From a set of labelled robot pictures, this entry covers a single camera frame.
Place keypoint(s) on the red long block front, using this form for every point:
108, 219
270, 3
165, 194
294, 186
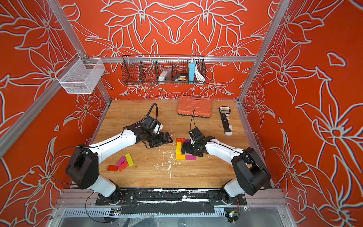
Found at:
123, 166

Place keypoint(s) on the black wire wall basket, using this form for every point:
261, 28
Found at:
145, 70

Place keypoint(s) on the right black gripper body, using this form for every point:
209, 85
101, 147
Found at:
191, 149

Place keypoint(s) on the black box in basket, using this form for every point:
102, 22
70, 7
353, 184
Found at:
181, 77

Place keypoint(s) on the silver bag in basket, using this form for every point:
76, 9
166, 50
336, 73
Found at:
164, 76

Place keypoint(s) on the yellow long block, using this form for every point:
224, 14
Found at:
129, 159
178, 148

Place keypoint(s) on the black strip tool with white end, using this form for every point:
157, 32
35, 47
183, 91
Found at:
224, 114

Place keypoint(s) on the orange yellow block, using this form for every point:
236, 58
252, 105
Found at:
180, 157

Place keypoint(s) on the red plastic tool case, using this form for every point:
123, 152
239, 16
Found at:
196, 106

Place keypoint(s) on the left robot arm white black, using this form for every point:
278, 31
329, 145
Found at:
83, 166

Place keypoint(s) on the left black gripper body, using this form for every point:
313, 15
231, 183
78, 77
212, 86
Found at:
155, 139

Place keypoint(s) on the yellow long block front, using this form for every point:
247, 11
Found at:
129, 159

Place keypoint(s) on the light blue box in basket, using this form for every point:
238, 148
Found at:
191, 72

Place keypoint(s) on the magenta block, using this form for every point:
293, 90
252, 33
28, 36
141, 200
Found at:
190, 157
121, 161

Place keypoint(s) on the white wire basket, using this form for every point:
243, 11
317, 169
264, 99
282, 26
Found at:
81, 76

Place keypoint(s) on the magenta block front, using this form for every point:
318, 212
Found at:
121, 161

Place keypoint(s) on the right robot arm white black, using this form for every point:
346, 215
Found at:
250, 171

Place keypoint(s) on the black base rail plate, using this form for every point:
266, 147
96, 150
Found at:
177, 201

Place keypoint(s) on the red flat block front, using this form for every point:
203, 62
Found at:
112, 168

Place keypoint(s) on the short red block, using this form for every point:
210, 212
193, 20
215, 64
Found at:
180, 140

